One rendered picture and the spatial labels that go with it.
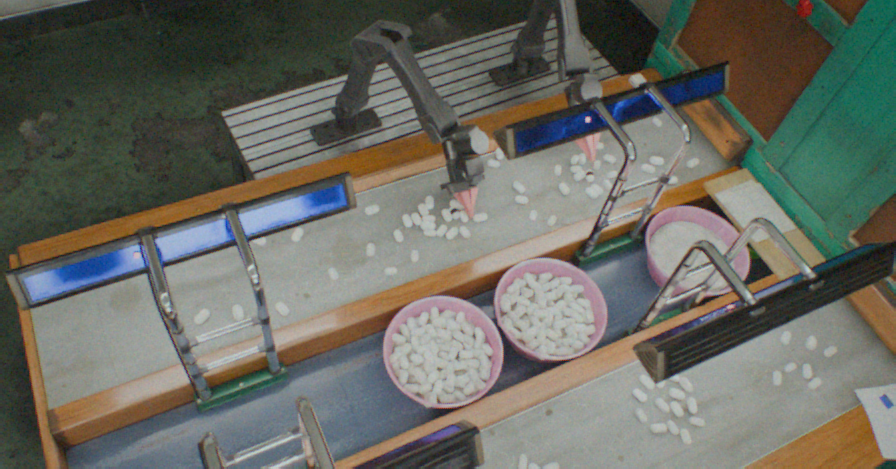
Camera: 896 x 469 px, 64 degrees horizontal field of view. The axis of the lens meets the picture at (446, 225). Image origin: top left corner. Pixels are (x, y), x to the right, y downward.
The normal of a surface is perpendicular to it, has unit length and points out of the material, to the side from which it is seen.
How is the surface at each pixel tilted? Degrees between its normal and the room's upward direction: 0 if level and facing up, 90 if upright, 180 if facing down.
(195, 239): 58
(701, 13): 90
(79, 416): 0
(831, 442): 0
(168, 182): 0
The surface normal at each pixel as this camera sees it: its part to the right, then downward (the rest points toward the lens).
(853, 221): -0.90, 0.30
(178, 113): 0.11, -0.58
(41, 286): 0.42, 0.34
